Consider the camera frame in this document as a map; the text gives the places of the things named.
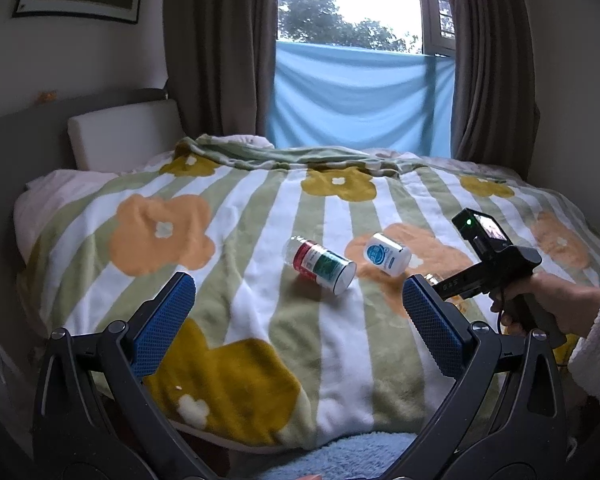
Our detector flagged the person's right hand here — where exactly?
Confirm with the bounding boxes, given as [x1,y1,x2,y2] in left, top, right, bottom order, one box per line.
[490,272,600,338]

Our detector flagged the pink bed sheet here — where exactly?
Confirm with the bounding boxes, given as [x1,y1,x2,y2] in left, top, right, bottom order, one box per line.
[15,136,278,294]

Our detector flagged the left brown curtain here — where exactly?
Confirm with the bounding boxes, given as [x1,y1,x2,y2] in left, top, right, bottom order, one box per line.
[162,0,278,138]

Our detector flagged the grey bed headboard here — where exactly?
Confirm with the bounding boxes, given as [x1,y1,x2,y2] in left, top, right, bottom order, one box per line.
[0,88,164,273]

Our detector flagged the red green labelled cup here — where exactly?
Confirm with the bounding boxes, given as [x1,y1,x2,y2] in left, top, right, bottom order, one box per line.
[284,235,358,296]

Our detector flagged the brown curtain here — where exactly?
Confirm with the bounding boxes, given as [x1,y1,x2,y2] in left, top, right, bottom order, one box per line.
[450,0,540,178]
[162,0,278,138]

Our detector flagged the white blue labelled cup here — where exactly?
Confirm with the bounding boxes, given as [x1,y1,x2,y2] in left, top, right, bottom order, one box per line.
[363,233,412,278]

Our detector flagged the amber transparent plastic cup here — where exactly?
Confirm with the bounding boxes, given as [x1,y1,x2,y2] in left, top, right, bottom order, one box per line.
[425,273,467,314]

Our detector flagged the blue cloth on window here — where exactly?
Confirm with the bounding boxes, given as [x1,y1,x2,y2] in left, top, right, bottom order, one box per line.
[266,41,455,157]

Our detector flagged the light blue fluffy sleeve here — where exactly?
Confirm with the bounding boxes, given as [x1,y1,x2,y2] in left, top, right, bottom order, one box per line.
[242,432,416,479]

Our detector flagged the striped floral blanket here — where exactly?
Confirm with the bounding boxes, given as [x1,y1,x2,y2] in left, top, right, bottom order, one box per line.
[20,148,600,453]

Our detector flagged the white pillow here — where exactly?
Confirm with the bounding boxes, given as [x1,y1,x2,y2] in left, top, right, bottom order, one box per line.
[68,100,184,172]

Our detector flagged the right brown curtain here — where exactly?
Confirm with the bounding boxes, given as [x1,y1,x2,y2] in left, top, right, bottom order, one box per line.
[450,0,540,178]

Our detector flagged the small orange headboard object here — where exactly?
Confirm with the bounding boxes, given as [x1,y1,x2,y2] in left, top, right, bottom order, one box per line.
[35,90,57,105]

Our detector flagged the window frame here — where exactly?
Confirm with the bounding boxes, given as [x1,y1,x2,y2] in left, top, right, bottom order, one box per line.
[419,0,455,58]

